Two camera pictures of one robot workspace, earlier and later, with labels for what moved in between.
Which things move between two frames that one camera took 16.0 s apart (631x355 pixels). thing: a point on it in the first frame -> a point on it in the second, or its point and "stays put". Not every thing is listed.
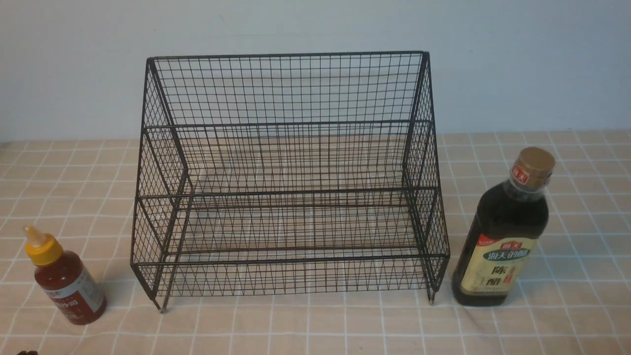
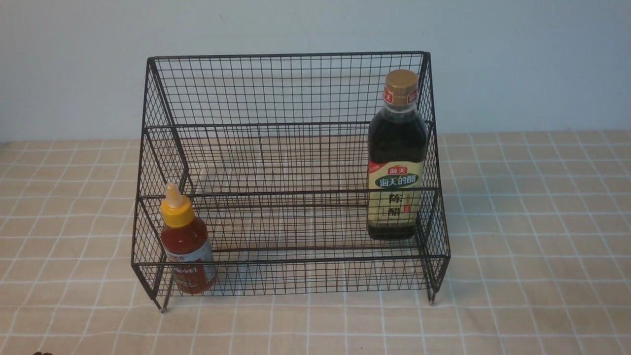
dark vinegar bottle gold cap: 510,219 -> 398,161
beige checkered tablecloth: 82,195 stays put
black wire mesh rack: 288,173 stays put
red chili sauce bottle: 64,279 -> 186,242
